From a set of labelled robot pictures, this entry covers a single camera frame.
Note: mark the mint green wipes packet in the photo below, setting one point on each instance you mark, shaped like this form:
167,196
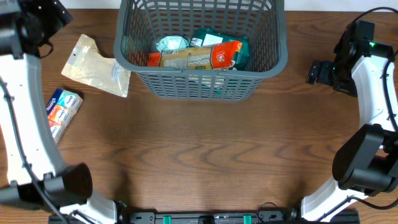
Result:
172,42

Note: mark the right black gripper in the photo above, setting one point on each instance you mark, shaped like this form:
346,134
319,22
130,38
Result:
325,74

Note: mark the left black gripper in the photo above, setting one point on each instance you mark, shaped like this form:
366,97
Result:
58,13

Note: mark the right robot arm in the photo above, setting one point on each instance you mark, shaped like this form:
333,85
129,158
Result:
366,164

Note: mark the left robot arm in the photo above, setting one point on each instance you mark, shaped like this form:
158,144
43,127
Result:
39,178

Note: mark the grey plastic lattice basket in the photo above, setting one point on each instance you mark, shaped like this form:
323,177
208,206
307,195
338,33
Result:
143,23

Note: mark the dark green food bag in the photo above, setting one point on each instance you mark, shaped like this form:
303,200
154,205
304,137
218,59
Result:
204,37

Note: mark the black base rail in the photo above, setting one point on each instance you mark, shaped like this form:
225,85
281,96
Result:
265,216

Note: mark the multicolour tissue pack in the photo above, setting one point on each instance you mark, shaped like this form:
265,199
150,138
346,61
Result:
61,109

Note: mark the orange spaghetti packet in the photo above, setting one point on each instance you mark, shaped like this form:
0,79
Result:
216,57

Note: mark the beige paper pouch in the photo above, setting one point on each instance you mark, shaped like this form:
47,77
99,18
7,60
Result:
87,66

